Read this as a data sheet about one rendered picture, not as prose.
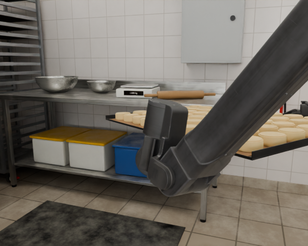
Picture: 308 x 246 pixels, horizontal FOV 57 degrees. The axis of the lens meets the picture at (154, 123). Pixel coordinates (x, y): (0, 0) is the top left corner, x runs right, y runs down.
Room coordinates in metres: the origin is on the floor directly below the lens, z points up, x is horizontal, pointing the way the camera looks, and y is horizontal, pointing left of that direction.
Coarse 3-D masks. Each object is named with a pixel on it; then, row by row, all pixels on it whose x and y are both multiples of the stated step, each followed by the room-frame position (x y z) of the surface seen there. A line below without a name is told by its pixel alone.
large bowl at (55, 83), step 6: (36, 78) 2.55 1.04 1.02; (42, 78) 2.50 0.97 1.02; (48, 78) 2.49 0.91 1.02; (54, 78) 2.49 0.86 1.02; (60, 78) 2.51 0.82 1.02; (66, 78) 2.54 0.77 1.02; (72, 78) 2.60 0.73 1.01; (42, 84) 2.52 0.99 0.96; (48, 84) 2.50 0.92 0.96; (54, 84) 2.51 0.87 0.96; (60, 84) 2.52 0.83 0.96; (66, 84) 2.56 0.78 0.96; (72, 84) 2.62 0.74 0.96; (48, 90) 2.56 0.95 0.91; (54, 90) 2.55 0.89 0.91; (60, 90) 2.57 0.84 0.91; (66, 90) 2.62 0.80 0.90
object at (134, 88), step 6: (126, 84) 2.46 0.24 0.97; (132, 84) 2.46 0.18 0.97; (138, 84) 2.46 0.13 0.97; (144, 84) 2.46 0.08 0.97; (150, 84) 2.46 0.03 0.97; (156, 84) 2.46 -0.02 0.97; (120, 90) 2.26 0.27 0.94; (126, 90) 2.25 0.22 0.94; (132, 90) 2.24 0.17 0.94; (138, 90) 2.23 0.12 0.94; (144, 90) 2.22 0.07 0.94; (150, 90) 2.21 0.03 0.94; (156, 90) 2.36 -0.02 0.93; (120, 96) 2.26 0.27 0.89; (126, 96) 2.25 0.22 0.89; (132, 96) 2.24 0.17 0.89; (138, 96) 2.23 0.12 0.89
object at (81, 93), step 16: (80, 80) 3.02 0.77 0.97; (96, 80) 2.96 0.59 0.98; (112, 80) 2.89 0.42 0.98; (0, 96) 2.47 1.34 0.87; (16, 96) 2.41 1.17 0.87; (32, 96) 2.36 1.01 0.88; (48, 96) 2.35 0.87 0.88; (64, 96) 2.35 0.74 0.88; (80, 96) 2.35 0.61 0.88; (96, 96) 2.35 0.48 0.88; (112, 96) 2.35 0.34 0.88; (208, 96) 2.35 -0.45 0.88; (32, 160) 2.61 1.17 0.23; (16, 176) 2.53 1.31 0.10; (96, 176) 2.23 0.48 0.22; (112, 176) 2.21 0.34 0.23; (128, 176) 2.21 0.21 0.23
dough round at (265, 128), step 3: (264, 126) 0.60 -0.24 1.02; (267, 126) 0.60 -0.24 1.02; (270, 126) 0.60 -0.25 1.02; (273, 126) 0.60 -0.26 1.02; (276, 126) 0.59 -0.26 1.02; (261, 129) 0.59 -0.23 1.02; (264, 129) 0.58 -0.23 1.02; (267, 129) 0.58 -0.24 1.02; (270, 129) 0.58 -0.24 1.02; (273, 129) 0.58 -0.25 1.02; (276, 129) 0.58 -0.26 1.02
